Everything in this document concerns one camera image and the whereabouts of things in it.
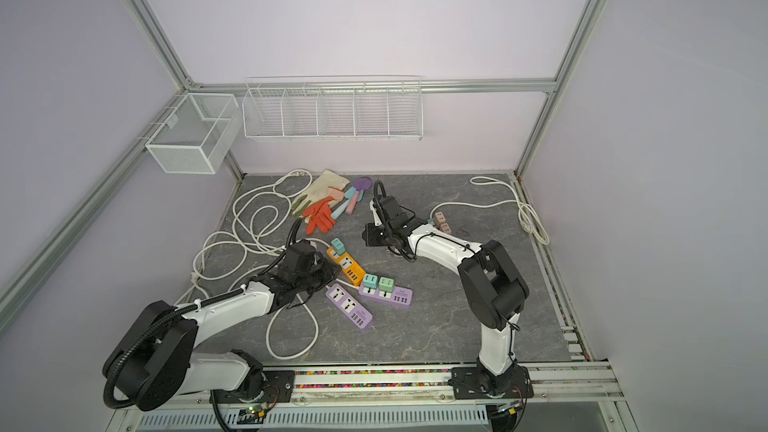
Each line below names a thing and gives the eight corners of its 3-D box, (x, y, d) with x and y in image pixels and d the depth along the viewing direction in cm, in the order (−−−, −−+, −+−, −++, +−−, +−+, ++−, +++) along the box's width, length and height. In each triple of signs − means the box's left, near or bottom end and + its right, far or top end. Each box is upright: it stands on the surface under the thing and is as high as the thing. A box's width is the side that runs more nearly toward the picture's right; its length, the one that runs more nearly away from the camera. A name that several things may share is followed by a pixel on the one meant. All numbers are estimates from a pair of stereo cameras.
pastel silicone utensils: (329, 217, 109) (328, 214, 108) (357, 177, 122) (356, 173, 121) (346, 223, 108) (345, 220, 106) (373, 182, 121) (372, 178, 119)
